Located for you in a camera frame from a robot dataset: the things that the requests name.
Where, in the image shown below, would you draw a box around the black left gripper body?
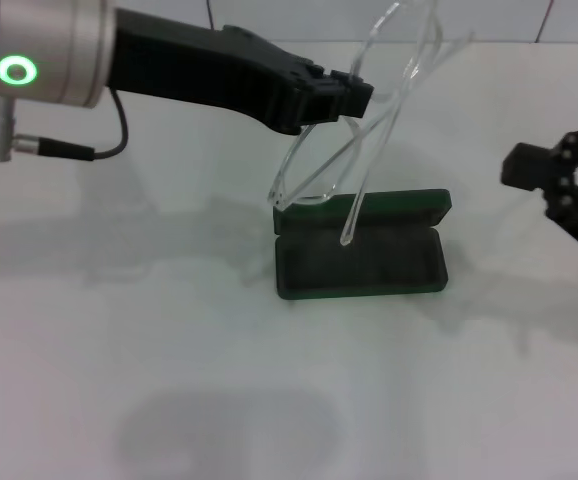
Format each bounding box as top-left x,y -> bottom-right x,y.
103,8 -> 326,137

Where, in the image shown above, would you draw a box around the green glasses case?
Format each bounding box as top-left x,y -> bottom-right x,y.
272,188 -> 453,301

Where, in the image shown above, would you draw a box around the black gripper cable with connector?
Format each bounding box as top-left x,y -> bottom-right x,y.
0,89 -> 131,162

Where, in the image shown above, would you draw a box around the transparent plastic glasses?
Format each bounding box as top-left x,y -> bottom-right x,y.
266,0 -> 476,250

